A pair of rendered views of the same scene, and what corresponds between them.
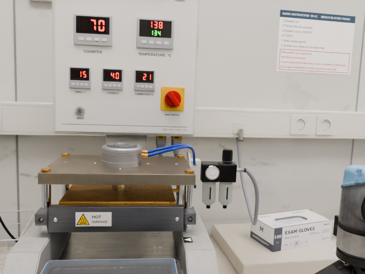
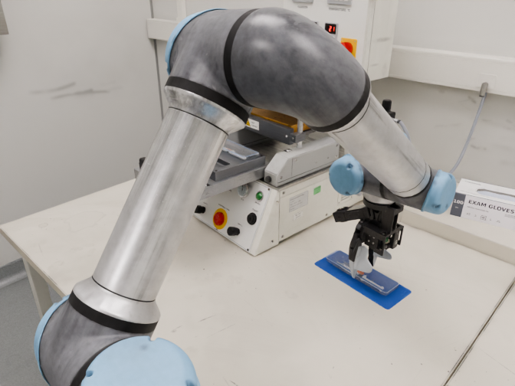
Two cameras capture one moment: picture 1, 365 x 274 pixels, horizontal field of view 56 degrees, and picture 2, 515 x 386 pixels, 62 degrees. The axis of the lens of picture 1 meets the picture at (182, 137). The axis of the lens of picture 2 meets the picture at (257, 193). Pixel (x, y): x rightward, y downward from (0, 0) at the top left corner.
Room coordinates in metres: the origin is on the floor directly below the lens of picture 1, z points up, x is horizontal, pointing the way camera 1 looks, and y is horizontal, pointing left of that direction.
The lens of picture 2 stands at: (-0.11, -0.86, 1.42)
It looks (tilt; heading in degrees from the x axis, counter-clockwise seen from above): 27 degrees down; 55
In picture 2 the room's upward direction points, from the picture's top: straight up
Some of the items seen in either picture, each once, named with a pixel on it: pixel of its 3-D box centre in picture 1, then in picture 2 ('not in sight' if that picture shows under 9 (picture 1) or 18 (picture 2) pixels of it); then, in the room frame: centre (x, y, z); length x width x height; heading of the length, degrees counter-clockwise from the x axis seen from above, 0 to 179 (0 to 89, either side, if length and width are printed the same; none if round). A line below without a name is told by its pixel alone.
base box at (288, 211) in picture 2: not in sight; (287, 181); (0.67, 0.10, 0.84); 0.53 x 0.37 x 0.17; 7
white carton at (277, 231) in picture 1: (290, 228); (497, 205); (1.08, -0.36, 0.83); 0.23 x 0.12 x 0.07; 113
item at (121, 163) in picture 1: (132, 172); not in sight; (0.71, 0.10, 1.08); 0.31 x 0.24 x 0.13; 97
